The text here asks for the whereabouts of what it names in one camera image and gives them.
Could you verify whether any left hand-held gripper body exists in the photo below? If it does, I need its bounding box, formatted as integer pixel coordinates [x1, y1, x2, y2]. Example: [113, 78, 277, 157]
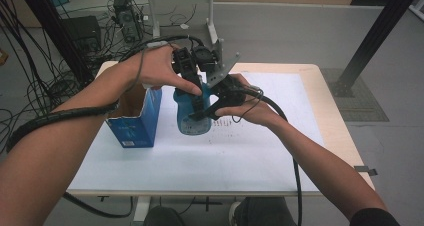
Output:
[171, 45, 223, 86]

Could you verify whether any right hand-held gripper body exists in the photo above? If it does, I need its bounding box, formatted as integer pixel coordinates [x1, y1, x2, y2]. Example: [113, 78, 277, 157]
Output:
[205, 51, 250, 108]

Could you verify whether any blue plastic bottle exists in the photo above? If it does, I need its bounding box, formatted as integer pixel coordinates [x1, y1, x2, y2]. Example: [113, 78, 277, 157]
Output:
[173, 82, 214, 136]

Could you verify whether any blue cardboard box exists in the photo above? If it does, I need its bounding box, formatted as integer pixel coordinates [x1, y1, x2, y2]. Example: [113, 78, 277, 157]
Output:
[105, 85, 164, 149]

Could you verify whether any person's left hand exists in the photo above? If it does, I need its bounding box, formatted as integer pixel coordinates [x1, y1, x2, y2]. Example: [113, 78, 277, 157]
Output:
[134, 45, 204, 97]

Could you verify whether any person's right hand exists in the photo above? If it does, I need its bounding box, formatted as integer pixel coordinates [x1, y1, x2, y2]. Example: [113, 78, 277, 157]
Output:
[214, 73, 278, 127]

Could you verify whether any white paper sheet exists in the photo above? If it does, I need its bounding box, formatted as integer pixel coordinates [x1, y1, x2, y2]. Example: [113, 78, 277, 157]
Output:
[66, 71, 326, 193]

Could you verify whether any white standing desk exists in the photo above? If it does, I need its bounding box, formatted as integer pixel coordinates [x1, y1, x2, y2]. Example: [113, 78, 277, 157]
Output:
[126, 0, 249, 54]

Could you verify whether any black computer tower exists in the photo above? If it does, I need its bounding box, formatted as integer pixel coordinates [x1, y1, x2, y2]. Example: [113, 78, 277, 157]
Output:
[112, 0, 144, 44]

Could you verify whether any black equipment box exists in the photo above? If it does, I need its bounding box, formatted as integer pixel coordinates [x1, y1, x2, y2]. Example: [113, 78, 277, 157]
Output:
[61, 15, 103, 54]

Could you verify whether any person's right leg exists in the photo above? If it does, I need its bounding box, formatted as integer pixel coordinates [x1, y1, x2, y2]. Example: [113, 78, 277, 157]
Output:
[228, 196, 298, 226]

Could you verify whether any person's leg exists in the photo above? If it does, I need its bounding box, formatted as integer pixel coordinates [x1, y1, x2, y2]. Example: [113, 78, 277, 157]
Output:
[228, 196, 298, 226]
[143, 205, 186, 226]

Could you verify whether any person's left leg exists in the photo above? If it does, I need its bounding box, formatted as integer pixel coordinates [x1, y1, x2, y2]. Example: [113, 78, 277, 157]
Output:
[143, 205, 186, 226]

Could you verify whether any white table leg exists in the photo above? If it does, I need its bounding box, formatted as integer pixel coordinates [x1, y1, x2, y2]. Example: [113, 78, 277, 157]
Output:
[133, 195, 152, 225]

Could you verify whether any grey ribbed floor mat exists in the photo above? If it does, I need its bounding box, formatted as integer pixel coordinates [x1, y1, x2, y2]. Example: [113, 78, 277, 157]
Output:
[321, 67, 390, 123]

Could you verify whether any grey tape strip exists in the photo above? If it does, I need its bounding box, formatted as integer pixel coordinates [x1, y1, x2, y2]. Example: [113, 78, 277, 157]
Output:
[353, 165, 379, 177]

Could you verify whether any tangle of black floor cables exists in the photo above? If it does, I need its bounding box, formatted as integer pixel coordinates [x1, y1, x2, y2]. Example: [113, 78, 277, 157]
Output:
[0, 0, 116, 154]

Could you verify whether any black corrugated left gripper cable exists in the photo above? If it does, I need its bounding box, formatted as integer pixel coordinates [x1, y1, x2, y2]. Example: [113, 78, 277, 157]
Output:
[5, 35, 205, 219]

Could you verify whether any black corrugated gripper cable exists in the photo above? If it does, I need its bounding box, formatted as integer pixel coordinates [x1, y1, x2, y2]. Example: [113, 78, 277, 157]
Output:
[244, 89, 304, 226]
[5, 35, 205, 219]

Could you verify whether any black corrugated right gripper cable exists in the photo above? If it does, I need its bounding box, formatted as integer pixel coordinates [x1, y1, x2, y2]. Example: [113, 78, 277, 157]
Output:
[244, 89, 304, 226]

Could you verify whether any black metal frame post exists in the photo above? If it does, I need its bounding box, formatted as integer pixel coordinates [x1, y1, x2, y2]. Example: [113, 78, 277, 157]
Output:
[331, 0, 424, 98]
[14, 0, 96, 85]

